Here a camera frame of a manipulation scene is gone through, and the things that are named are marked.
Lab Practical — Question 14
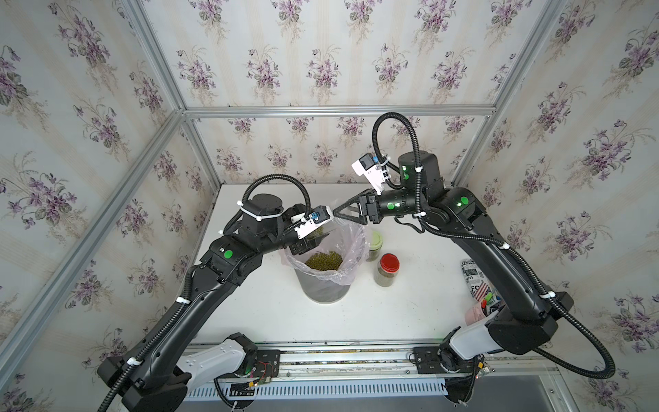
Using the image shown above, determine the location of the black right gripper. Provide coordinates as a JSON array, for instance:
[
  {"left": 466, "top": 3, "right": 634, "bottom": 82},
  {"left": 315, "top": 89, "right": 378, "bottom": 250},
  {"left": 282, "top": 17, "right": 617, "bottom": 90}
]
[{"left": 335, "top": 185, "right": 430, "bottom": 228}]

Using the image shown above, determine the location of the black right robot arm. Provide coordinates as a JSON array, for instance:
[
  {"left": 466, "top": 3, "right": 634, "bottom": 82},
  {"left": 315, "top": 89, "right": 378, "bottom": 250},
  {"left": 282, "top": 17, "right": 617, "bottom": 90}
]
[{"left": 333, "top": 112, "right": 616, "bottom": 379}]

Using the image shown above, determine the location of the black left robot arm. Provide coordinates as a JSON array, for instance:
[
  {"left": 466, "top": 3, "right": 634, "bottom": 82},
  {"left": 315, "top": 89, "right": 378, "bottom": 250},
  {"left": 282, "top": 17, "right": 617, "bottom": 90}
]
[{"left": 97, "top": 173, "right": 333, "bottom": 411}]

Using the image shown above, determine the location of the green mung beans pile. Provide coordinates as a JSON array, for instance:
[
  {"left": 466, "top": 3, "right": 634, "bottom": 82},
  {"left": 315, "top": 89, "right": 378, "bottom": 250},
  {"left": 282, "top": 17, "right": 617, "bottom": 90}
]
[{"left": 305, "top": 251, "right": 343, "bottom": 271}]

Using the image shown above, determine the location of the green lid bean jar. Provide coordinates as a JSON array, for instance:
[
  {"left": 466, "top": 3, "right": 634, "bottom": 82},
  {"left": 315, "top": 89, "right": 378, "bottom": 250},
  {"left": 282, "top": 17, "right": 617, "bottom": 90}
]
[{"left": 367, "top": 231, "right": 384, "bottom": 262}]

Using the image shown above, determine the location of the mesh bin with pink bag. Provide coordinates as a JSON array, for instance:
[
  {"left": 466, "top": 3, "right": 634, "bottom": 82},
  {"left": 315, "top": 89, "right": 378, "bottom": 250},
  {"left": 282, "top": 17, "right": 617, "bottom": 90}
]
[{"left": 280, "top": 217, "right": 371, "bottom": 304}]

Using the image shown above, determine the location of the red lid bean jar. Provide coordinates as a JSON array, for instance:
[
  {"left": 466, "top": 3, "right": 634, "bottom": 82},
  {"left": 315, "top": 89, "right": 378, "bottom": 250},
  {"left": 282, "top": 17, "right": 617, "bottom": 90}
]
[{"left": 374, "top": 253, "right": 400, "bottom": 288}]

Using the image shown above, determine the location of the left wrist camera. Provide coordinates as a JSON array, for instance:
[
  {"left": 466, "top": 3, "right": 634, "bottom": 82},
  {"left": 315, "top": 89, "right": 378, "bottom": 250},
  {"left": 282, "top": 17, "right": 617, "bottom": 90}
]
[{"left": 293, "top": 205, "right": 334, "bottom": 240}]

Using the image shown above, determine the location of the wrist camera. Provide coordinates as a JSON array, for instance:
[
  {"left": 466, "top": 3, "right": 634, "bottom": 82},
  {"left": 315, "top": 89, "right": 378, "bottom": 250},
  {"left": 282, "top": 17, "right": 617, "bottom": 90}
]
[
  {"left": 351, "top": 153, "right": 391, "bottom": 195},
  {"left": 293, "top": 205, "right": 334, "bottom": 240}
]

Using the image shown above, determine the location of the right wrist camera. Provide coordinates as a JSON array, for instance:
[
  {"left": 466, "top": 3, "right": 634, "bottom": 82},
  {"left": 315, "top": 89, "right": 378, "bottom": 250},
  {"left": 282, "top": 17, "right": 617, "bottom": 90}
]
[{"left": 351, "top": 153, "right": 391, "bottom": 195}]

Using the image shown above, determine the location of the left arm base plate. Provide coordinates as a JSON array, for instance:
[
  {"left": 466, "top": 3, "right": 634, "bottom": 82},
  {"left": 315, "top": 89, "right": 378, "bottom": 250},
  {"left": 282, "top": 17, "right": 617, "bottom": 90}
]
[{"left": 221, "top": 350, "right": 281, "bottom": 385}]

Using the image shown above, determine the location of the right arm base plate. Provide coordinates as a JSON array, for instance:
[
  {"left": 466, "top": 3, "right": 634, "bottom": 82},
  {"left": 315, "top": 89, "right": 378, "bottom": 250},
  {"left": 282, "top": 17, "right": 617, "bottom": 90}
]
[{"left": 408, "top": 346, "right": 484, "bottom": 374}]

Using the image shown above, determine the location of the white slotted cable duct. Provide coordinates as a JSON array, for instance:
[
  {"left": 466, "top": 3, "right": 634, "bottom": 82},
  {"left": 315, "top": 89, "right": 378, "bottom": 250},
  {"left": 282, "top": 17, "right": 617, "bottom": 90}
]
[{"left": 182, "top": 378, "right": 449, "bottom": 403}]

